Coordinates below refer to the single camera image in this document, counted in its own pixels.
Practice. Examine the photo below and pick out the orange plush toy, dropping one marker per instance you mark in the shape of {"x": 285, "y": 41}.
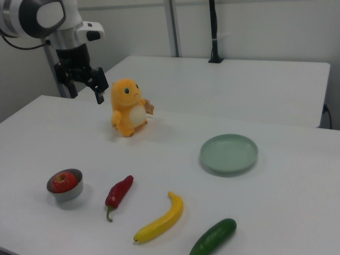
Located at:
{"x": 125, "y": 106}

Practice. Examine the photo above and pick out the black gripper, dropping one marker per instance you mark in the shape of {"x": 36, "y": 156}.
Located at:
{"x": 73, "y": 57}

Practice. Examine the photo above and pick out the green cucumber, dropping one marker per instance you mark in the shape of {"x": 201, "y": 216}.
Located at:
{"x": 215, "y": 236}

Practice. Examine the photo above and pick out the grey partition post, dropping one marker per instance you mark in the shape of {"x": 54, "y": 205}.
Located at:
{"x": 174, "y": 29}

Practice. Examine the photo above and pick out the red apple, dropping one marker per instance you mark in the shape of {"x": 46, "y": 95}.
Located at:
{"x": 63, "y": 182}

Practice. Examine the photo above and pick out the round metal bowl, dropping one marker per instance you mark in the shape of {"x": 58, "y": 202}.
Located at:
{"x": 70, "y": 192}

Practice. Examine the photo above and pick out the red chili pepper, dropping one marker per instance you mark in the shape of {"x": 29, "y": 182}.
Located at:
{"x": 119, "y": 191}

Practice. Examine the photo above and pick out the black clamped pole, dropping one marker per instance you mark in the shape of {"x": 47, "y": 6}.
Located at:
{"x": 213, "y": 32}

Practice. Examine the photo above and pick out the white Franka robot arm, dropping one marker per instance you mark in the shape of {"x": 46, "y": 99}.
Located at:
{"x": 26, "y": 16}

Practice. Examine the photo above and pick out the white rectangular table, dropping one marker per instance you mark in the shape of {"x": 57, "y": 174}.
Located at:
{"x": 212, "y": 90}

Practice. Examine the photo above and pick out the light green plastic plate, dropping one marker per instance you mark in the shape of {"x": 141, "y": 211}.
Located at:
{"x": 228, "y": 155}

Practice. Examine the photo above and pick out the yellow banana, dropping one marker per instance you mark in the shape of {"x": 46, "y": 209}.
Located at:
{"x": 167, "y": 217}

